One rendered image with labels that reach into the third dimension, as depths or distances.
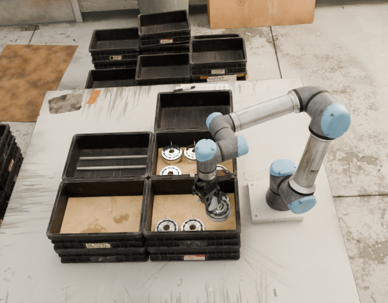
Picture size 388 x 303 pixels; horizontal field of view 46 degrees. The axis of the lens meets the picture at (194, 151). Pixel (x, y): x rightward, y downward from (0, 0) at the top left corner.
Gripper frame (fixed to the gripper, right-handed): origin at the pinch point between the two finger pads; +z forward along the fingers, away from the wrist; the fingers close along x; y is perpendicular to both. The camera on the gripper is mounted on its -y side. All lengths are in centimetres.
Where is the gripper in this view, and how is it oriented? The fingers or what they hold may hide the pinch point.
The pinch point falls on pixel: (212, 202)
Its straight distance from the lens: 188.4
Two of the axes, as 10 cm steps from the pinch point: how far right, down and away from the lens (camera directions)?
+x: 6.9, 5.0, -5.3
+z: 0.7, 6.8, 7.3
